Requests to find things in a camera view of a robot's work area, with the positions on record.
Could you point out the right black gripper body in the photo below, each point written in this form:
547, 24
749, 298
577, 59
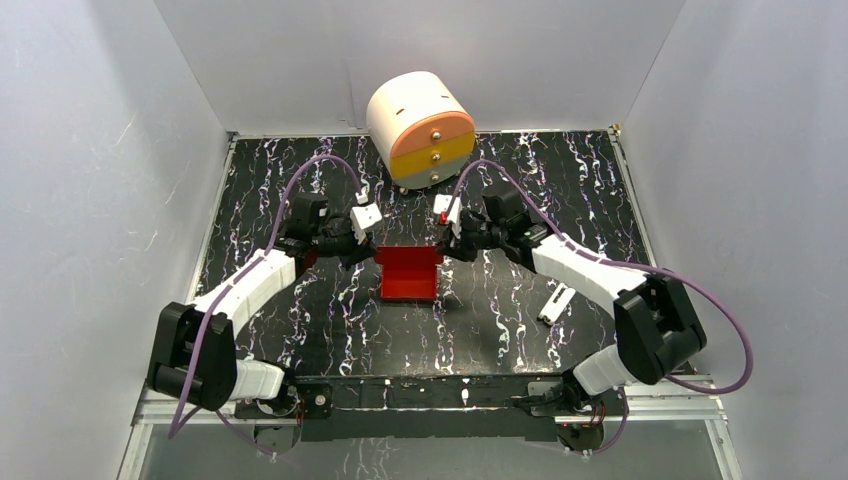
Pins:
476, 236

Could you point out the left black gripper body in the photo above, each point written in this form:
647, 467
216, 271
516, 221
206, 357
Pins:
357, 247

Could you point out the red paper box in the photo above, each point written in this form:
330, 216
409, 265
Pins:
408, 273

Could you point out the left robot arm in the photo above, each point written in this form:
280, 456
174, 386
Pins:
194, 358

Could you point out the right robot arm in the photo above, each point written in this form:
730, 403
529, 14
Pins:
656, 327

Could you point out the small white beige case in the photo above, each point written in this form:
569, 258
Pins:
556, 304

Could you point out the round three-drawer cabinet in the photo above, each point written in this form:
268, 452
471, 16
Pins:
422, 133

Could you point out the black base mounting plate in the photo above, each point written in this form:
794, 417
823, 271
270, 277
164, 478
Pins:
430, 401

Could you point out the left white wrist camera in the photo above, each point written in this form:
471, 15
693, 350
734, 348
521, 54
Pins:
365, 216

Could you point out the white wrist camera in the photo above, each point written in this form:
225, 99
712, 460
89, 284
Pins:
365, 216
447, 208

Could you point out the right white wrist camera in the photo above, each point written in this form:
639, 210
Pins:
447, 208

